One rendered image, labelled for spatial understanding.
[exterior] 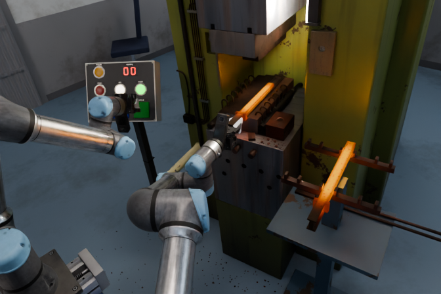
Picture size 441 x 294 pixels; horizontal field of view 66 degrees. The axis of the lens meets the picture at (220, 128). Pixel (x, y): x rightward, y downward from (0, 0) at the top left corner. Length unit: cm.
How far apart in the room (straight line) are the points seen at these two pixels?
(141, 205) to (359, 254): 77
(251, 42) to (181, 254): 80
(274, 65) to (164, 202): 116
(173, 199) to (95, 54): 374
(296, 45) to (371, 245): 98
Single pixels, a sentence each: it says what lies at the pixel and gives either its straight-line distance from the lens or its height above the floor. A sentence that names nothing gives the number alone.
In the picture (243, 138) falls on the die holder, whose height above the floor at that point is 91.
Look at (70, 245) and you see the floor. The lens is 255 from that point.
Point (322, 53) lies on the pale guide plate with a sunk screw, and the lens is 136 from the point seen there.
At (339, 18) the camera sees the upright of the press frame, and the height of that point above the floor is 140.
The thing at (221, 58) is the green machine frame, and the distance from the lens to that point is 162.
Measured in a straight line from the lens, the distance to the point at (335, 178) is 117.
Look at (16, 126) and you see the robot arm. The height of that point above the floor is 136.
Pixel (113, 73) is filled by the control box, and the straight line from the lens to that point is 169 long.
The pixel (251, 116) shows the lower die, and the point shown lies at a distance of 149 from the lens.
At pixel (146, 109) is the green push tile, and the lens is 161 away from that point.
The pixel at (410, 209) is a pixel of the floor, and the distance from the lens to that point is 261.
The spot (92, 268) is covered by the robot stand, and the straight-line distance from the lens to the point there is 135.
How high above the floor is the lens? 179
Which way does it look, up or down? 34 degrees down
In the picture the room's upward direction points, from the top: 6 degrees counter-clockwise
